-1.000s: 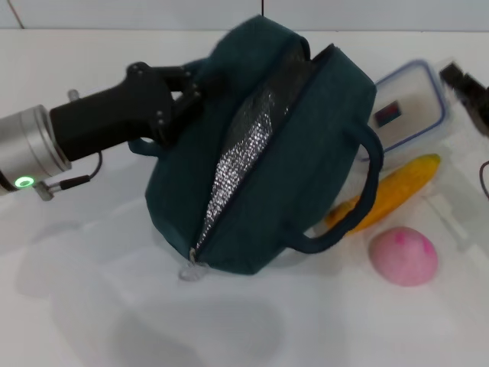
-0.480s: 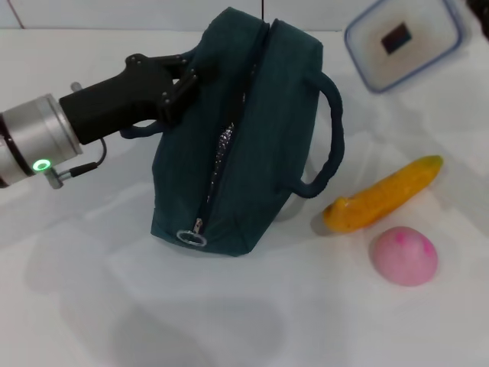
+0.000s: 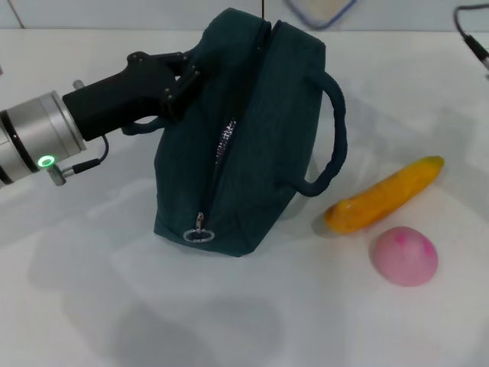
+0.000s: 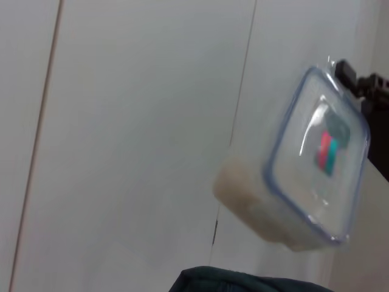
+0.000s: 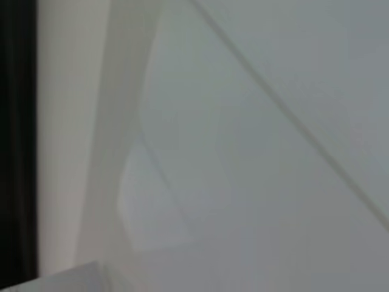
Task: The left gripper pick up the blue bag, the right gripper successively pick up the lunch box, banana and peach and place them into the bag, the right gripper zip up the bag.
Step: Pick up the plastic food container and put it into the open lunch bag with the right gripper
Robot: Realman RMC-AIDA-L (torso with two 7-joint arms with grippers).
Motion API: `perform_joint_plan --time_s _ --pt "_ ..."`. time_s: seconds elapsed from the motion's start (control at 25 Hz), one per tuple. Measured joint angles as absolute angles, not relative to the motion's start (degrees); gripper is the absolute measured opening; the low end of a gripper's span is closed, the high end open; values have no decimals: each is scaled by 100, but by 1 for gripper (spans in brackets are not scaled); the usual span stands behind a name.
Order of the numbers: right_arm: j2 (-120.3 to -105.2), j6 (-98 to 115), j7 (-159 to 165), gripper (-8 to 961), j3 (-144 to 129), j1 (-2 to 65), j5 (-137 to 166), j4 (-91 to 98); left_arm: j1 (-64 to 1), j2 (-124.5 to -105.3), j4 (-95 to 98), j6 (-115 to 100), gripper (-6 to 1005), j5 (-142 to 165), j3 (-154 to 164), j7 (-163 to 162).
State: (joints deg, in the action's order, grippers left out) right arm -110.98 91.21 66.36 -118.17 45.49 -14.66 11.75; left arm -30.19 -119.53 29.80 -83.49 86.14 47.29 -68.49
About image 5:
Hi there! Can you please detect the dark blue insulated lunch bag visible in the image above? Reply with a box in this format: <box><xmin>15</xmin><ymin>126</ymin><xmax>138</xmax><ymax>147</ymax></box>
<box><xmin>0</xmin><ymin>0</ymin><xmax>40</xmax><ymax>285</ymax></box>

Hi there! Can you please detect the clear plastic lunch box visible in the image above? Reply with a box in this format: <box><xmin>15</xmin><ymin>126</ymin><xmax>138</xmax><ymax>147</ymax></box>
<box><xmin>117</xmin><ymin>0</ymin><xmax>235</xmax><ymax>252</ymax></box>

